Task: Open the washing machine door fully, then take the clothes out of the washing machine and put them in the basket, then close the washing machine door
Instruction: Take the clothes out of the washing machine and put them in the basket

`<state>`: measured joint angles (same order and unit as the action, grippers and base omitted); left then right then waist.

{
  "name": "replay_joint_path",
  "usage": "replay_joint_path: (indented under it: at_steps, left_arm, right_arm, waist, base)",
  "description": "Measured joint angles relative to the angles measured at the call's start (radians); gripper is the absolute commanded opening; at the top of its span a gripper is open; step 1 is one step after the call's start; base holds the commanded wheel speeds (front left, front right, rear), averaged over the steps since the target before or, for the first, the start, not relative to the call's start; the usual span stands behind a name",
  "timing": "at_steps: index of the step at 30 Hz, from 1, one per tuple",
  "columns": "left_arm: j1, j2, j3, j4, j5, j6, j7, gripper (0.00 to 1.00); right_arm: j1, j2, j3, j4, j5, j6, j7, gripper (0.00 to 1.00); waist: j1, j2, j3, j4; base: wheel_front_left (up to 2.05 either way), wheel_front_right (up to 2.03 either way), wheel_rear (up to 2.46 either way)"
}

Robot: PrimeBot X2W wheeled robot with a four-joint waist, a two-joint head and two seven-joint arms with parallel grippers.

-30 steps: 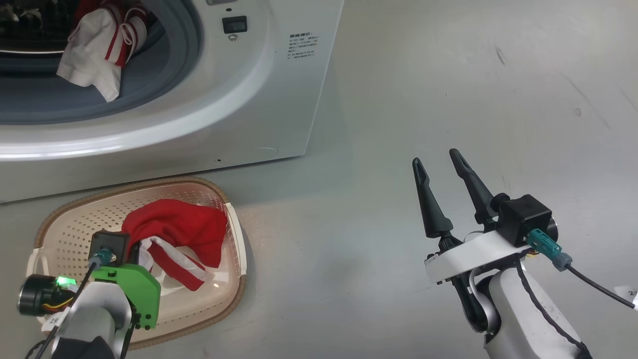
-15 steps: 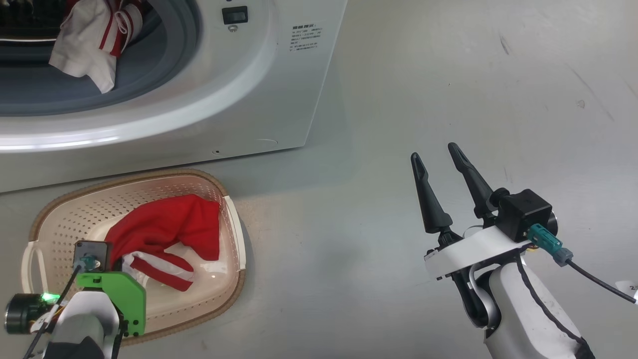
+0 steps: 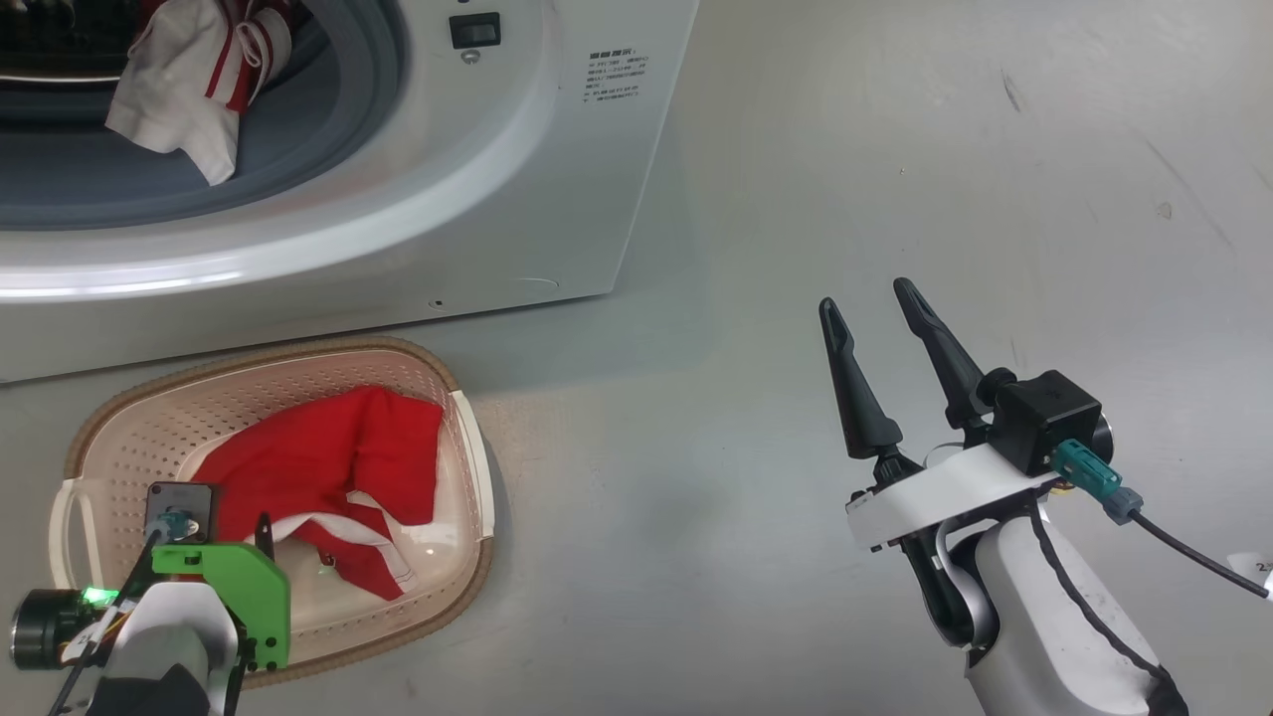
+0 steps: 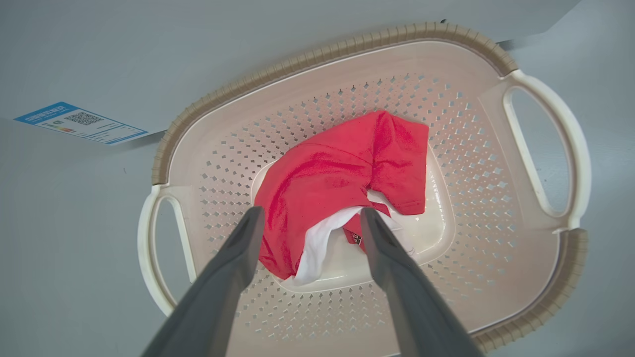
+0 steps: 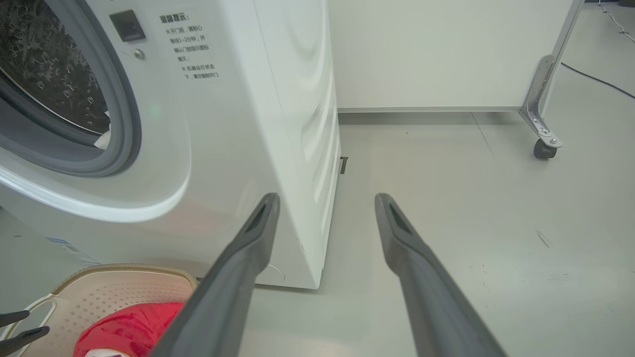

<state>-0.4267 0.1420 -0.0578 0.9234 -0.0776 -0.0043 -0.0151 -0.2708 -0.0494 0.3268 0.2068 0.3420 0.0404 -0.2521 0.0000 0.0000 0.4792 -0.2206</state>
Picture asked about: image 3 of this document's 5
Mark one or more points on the white garment with red stripes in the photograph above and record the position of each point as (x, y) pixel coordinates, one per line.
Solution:
(179, 89)

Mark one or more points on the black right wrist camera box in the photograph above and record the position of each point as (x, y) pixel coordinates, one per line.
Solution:
(1044, 418)

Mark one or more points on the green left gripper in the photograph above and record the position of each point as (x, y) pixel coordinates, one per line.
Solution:
(254, 597)

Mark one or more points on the white washing machine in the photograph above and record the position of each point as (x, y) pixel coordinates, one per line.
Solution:
(448, 199)

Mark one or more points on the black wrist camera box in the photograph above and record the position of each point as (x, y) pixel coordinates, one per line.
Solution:
(181, 502)
(1044, 418)

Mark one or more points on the cream perforated laundry basket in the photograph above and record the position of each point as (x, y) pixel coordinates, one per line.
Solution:
(129, 438)

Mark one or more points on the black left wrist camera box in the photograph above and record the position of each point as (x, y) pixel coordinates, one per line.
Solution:
(181, 502)

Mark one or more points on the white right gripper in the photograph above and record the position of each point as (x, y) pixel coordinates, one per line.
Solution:
(935, 492)

